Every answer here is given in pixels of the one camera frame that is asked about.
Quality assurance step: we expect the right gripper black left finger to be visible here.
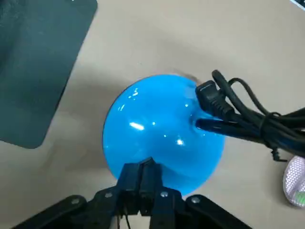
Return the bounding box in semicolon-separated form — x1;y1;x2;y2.
11;163;143;229

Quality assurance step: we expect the black bundled lamp cord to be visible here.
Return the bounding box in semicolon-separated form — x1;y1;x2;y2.
195;69;305;163

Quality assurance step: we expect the black mouse pad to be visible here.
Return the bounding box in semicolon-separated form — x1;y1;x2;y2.
0;0;99;150

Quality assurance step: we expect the blue gooseneck desk lamp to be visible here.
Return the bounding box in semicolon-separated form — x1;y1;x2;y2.
102;74;305;195

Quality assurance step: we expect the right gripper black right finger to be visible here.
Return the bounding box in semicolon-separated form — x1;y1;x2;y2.
140;156;253;229

